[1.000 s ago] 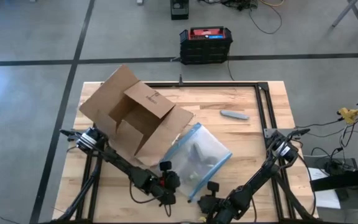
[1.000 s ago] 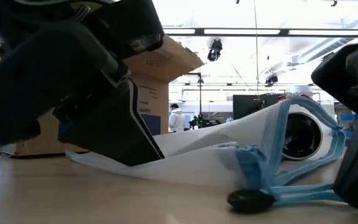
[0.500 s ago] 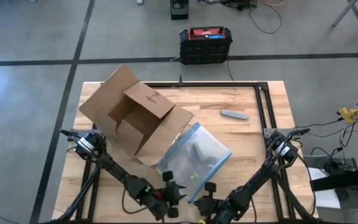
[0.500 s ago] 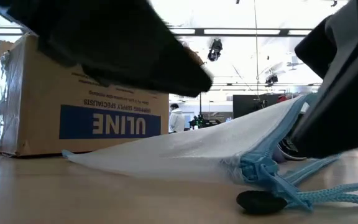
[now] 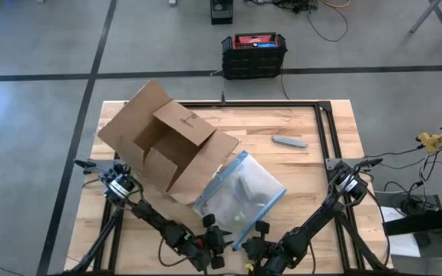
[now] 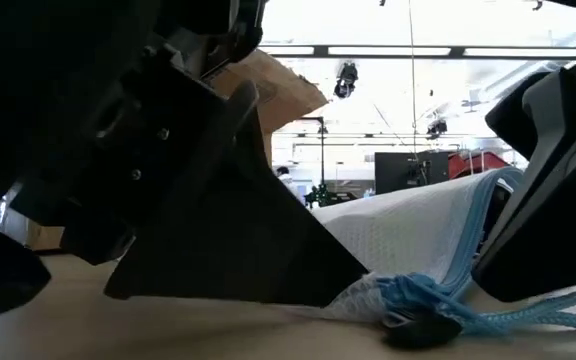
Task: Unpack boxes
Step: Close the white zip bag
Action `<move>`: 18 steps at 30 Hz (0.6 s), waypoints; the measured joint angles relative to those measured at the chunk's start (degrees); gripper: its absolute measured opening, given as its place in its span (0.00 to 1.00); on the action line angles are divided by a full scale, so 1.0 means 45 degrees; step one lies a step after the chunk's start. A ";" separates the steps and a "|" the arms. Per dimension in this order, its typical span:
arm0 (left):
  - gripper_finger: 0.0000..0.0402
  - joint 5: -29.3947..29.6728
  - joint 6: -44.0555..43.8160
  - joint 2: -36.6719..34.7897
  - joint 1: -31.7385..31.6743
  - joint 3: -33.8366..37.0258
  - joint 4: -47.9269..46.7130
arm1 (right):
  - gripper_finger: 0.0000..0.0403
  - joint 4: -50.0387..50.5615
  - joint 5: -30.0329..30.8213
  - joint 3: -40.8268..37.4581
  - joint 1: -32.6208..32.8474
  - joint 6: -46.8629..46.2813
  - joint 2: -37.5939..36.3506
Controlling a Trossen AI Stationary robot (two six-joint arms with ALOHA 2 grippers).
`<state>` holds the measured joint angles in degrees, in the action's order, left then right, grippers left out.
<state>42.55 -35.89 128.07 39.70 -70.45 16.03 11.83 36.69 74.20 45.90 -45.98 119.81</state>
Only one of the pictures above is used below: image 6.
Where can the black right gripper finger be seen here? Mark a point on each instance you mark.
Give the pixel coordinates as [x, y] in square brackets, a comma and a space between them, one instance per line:
[558, 225]
[510, 120]

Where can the white mesh pouch blue trim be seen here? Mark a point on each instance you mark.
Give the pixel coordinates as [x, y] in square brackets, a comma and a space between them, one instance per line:
[408, 235]

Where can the brown cardboard box blue print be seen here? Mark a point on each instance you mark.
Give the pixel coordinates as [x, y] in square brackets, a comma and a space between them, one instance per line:
[283, 95]

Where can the black background robot arm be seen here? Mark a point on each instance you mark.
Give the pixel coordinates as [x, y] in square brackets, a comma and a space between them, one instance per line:
[328, 197]

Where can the red storage bins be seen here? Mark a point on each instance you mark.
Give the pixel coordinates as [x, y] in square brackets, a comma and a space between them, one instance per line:
[473, 165]

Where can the person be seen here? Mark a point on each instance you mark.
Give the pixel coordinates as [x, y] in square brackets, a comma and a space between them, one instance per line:
[288, 185]

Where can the black monitor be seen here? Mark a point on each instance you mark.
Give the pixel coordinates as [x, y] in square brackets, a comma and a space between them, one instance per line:
[398, 172]

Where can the black pole stand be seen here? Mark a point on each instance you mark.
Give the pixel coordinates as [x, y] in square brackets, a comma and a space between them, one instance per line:
[322, 150]

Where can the black ceiling camera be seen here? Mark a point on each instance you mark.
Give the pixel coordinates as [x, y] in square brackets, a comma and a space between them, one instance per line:
[437, 127]
[345, 82]

